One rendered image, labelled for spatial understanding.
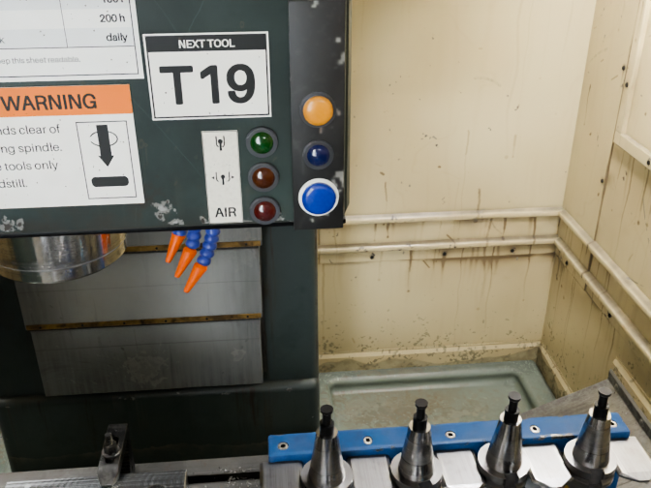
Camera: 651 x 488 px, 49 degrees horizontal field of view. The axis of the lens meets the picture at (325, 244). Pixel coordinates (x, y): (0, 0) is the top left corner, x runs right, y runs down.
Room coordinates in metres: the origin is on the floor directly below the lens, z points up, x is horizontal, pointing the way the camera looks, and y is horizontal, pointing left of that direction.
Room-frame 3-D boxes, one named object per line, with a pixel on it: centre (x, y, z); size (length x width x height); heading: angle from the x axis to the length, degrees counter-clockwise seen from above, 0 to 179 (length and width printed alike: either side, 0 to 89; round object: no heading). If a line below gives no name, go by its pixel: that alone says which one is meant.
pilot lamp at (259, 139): (0.58, 0.05, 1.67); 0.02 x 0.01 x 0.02; 95
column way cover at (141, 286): (1.21, 0.36, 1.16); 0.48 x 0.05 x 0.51; 95
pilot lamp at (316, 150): (0.59, 0.01, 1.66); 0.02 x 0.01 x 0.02; 95
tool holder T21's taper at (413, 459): (0.65, -0.11, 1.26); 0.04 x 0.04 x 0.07
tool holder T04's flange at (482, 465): (0.67, -0.22, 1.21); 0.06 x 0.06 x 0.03
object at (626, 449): (0.68, -0.38, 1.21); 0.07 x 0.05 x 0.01; 5
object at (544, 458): (0.67, -0.27, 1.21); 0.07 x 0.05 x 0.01; 5
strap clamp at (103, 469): (0.91, 0.36, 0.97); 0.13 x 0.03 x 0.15; 5
